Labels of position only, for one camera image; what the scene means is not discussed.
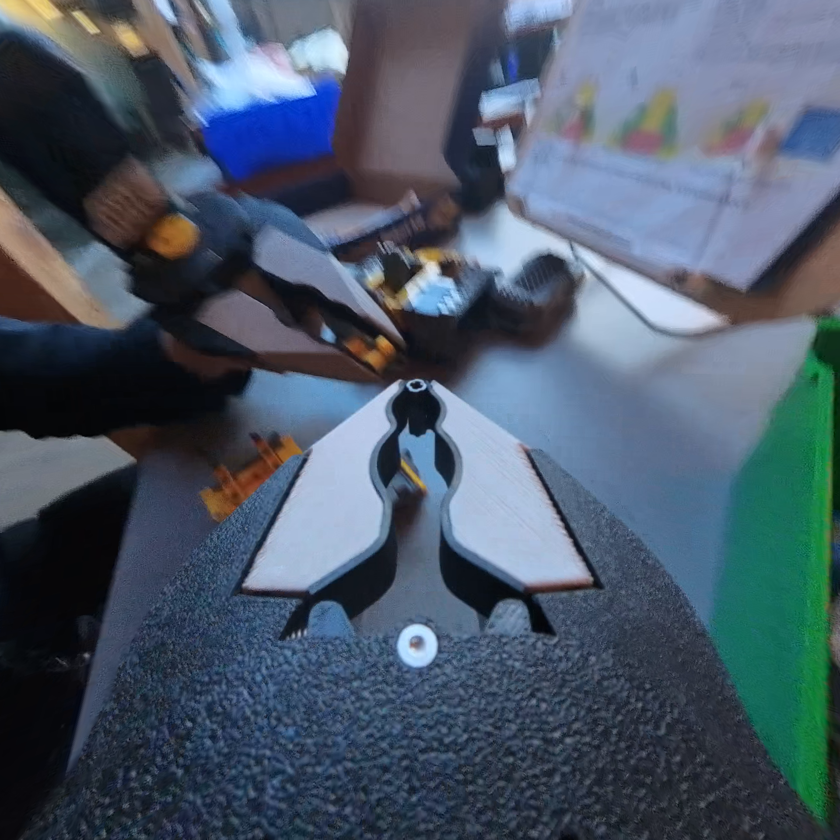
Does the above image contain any dark grey studded shell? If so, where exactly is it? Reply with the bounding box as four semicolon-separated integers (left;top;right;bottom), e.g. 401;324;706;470
497;251;586;347

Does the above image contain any yellow grey brick piece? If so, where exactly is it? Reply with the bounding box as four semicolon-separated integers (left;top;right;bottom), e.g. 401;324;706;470
386;451;429;501

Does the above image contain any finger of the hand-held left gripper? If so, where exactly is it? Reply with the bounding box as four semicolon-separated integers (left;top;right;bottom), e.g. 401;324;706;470
196;287;386;384
251;225;409;360

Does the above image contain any person's left forearm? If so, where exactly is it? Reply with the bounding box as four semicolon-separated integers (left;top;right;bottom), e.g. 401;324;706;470
0;317;250;439

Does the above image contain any yellow brick beam assembly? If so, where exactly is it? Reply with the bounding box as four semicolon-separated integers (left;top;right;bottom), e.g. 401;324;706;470
199;432;304;524

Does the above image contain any black axle connector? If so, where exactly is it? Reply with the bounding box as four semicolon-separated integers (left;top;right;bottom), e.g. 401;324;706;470
395;377;438;438

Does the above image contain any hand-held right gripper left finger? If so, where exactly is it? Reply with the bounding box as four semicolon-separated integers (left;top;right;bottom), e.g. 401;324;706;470
240;379;406;619

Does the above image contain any toy brick robot model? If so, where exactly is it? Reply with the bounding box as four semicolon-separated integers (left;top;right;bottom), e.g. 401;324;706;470
353;241;501;343

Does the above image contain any wooden instruction sheet board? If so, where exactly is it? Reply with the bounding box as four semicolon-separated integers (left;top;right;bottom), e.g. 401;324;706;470
504;0;840;339

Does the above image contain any green plastic bin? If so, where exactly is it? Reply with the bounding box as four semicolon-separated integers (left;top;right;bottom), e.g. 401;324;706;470
710;314;840;824

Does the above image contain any grey desk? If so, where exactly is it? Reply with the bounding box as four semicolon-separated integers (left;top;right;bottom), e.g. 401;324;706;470
66;197;818;772

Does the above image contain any blue container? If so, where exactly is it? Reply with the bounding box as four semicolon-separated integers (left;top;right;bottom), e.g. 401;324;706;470
199;77;343;182

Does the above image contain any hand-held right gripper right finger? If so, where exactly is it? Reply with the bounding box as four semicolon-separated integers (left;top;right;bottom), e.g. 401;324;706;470
428;379;596;619

